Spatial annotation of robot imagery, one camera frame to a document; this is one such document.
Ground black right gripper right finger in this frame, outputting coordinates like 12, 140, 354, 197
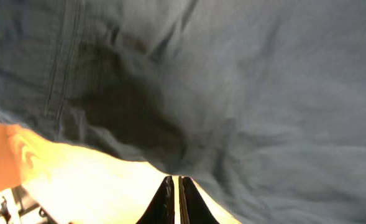
178, 176, 219, 224

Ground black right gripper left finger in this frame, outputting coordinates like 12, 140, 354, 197
137, 175, 175, 224

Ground navy blue shorts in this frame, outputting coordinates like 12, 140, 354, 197
0, 0, 366, 223

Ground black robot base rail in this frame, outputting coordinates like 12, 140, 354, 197
0, 186, 57, 224

